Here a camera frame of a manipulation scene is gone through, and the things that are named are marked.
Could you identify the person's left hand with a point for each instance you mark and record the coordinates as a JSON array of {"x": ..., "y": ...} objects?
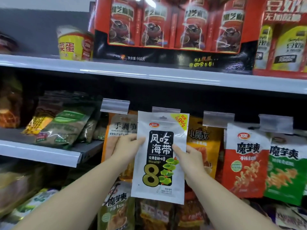
[{"x": 124, "y": 147}]

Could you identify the person's right hand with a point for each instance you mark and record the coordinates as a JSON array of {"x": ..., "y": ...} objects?
[{"x": 191, "y": 162}]

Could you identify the person's right thumb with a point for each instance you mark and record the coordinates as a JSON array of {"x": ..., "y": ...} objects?
[{"x": 179, "y": 153}]

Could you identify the person's left thumb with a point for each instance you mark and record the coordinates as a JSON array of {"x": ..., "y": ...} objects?
[{"x": 137, "y": 142}]

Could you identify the white seaweed snack packet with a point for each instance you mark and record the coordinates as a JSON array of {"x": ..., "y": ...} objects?
[{"x": 159, "y": 158}]

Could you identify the person's left forearm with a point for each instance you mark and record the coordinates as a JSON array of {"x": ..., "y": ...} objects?
[{"x": 74, "y": 196}]

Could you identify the person's right forearm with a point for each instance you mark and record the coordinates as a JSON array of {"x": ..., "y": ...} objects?
[{"x": 223, "y": 205}]

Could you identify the orange bamboo shoot snack packet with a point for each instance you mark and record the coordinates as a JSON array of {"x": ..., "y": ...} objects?
[{"x": 120, "y": 131}]

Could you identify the orange yellow snack packet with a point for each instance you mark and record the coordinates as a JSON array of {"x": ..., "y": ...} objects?
[{"x": 205, "y": 146}]

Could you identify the clear plastic price tag holder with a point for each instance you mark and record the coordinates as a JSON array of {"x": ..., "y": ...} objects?
[
  {"x": 275, "y": 124},
  {"x": 114, "y": 106},
  {"x": 217, "y": 119},
  {"x": 165, "y": 109}
]

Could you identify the brown orange snack packet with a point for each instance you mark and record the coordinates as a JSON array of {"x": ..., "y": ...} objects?
[{"x": 156, "y": 214}]

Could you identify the red white konjac snack packet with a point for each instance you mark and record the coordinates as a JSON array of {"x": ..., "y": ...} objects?
[{"x": 244, "y": 162}]

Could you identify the white olive konjac snack packet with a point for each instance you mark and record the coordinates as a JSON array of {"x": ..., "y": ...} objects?
[{"x": 117, "y": 208}]

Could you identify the grey upper shelf board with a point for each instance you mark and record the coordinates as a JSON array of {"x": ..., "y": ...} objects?
[{"x": 153, "y": 74}]

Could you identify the green brown snack packet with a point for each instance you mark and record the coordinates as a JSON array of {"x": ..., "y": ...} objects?
[{"x": 64, "y": 126}]

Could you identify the grey short shelf board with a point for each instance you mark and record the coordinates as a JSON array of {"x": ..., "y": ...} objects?
[{"x": 48, "y": 150}]

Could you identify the yellow brown snack packet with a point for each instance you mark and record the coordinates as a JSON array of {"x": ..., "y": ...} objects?
[{"x": 39, "y": 122}]

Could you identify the green white konjac snack packet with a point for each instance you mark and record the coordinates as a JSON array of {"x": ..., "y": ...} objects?
[{"x": 284, "y": 170}]

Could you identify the red black gift box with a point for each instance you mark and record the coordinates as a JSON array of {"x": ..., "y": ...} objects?
[{"x": 172, "y": 33}]

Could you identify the yellow instant soup cup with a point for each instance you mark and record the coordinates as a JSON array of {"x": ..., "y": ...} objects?
[{"x": 73, "y": 44}]

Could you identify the dark orange snack bag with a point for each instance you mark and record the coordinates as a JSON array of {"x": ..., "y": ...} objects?
[{"x": 9, "y": 105}]

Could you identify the red yellow gift box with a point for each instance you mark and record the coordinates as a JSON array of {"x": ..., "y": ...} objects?
[{"x": 283, "y": 38}]

